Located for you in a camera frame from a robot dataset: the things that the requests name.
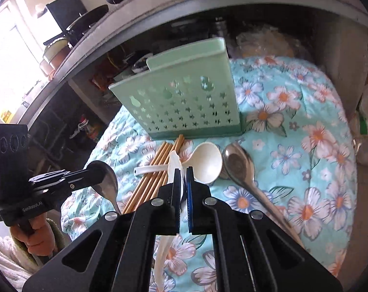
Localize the stacked steel pots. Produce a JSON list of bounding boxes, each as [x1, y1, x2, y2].
[[214, 18, 231, 37]]

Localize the green plastic utensil holder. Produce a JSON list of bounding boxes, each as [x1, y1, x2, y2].
[[108, 36, 245, 140]]

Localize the person's left forearm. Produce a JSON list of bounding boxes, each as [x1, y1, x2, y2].
[[0, 219, 69, 285]]

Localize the bundle of wooden chopsticks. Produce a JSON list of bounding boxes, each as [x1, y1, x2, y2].
[[122, 134, 186, 215]]

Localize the white ceramic spoon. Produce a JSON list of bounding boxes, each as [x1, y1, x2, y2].
[[153, 151, 185, 292]]

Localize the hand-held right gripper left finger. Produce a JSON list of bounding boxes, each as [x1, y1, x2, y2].
[[22, 168, 184, 292]]

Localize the grey concrete counter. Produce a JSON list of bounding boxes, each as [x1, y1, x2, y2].
[[16, 0, 368, 125]]

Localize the black frying pan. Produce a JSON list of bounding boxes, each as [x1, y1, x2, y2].
[[65, 4, 109, 45]]

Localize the cooking oil bottle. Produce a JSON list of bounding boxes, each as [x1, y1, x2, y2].
[[80, 115, 103, 142]]

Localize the pile of dishes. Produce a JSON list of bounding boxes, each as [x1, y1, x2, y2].
[[93, 49, 154, 104]]

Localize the plastic bag of yellow food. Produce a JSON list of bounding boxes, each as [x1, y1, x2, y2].
[[236, 26, 297, 58]]

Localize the white plastic bags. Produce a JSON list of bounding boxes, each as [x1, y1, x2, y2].
[[350, 85, 368, 165]]

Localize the brown pot with green lid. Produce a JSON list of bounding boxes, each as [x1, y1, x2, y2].
[[39, 35, 72, 76]]

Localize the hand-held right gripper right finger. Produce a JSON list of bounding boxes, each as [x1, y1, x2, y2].
[[186, 167, 344, 292]]

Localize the bright window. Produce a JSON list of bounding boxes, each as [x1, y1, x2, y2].
[[0, 0, 47, 113]]

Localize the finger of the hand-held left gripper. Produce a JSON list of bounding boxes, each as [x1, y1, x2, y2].
[[33, 182, 94, 193], [30, 161, 107, 185]]

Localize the small metal spoon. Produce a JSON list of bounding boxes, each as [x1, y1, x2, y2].
[[93, 162, 122, 216]]

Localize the cream plastic ladle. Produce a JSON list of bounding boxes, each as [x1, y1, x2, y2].
[[134, 142, 224, 185]]

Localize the person's left hand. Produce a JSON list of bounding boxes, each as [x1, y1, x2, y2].
[[12, 219, 55, 257]]

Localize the large metal spoon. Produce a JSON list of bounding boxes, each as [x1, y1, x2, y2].
[[222, 142, 305, 248]]

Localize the floral turquoise blanket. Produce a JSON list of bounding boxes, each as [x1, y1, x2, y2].
[[60, 55, 358, 292]]

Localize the black box appliance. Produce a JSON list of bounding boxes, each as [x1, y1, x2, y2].
[[46, 0, 87, 34]]

